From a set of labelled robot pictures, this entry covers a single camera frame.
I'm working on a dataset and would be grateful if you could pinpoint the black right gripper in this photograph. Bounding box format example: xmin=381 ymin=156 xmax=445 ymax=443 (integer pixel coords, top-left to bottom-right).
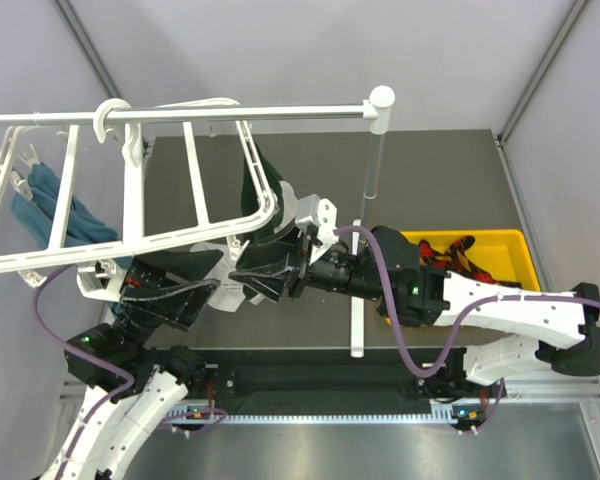
xmin=231 ymin=218 xmax=387 ymax=303

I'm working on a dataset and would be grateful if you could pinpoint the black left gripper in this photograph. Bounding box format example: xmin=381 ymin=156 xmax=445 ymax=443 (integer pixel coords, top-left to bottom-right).
xmin=117 ymin=243 xmax=226 ymax=350

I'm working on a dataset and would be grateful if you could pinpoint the white and green cloth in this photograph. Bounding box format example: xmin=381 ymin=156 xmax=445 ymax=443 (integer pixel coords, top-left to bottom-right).
xmin=189 ymin=144 xmax=301 ymax=314

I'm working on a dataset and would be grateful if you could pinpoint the white plastic clip hanger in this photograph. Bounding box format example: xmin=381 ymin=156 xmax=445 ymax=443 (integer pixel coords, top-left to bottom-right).
xmin=0 ymin=96 xmax=277 ymax=286

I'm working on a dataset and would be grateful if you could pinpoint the red black argyle sock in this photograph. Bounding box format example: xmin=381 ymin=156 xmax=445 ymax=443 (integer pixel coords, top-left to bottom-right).
xmin=443 ymin=235 xmax=521 ymax=288

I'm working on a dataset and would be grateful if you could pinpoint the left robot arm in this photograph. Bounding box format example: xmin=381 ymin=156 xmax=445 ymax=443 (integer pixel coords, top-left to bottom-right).
xmin=42 ymin=250 xmax=223 ymax=479

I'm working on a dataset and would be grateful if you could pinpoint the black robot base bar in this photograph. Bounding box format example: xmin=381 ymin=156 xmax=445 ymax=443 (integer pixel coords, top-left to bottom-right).
xmin=186 ymin=348 xmax=497 ymax=416

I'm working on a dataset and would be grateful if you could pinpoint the teal blue towel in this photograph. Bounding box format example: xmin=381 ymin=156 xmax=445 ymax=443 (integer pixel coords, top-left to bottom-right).
xmin=10 ymin=162 xmax=134 ymax=269

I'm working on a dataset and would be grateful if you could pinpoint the white metal clothes rack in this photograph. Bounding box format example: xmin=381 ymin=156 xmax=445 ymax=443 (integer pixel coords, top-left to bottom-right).
xmin=0 ymin=85 xmax=396 ymax=358

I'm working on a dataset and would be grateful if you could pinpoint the yellow plastic tray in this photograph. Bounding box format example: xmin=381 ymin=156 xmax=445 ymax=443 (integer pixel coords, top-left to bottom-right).
xmin=382 ymin=228 xmax=542 ymax=328

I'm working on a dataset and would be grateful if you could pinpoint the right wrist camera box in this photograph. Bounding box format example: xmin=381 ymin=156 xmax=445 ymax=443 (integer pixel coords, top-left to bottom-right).
xmin=295 ymin=194 xmax=339 ymax=246

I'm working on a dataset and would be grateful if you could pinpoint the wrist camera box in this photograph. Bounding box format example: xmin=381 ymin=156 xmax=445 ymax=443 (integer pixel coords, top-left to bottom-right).
xmin=76 ymin=259 xmax=126 ymax=302
xmin=295 ymin=194 xmax=339 ymax=246

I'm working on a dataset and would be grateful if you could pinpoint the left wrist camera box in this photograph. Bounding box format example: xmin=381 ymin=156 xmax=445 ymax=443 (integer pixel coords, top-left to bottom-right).
xmin=76 ymin=259 xmax=126 ymax=302

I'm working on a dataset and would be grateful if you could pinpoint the white cable duct strip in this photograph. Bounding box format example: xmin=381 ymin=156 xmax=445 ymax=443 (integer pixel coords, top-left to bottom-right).
xmin=164 ymin=402 xmax=483 ymax=426

